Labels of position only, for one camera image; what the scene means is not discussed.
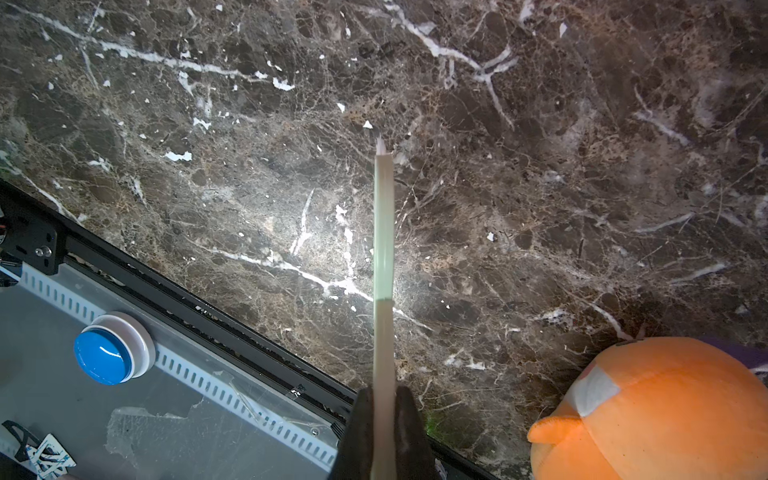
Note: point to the light green hand brush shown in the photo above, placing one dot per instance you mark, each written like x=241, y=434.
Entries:
x=384, y=374

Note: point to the blue round button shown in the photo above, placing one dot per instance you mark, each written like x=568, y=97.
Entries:
x=114, y=349

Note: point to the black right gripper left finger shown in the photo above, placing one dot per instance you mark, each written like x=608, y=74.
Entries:
x=355, y=451

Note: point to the white slotted cable duct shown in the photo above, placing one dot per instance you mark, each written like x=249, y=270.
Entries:
x=193, y=415

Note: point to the orange plush fish toy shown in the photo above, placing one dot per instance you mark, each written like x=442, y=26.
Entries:
x=659, y=408

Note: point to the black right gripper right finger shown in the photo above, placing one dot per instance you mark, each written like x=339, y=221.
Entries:
x=414, y=457

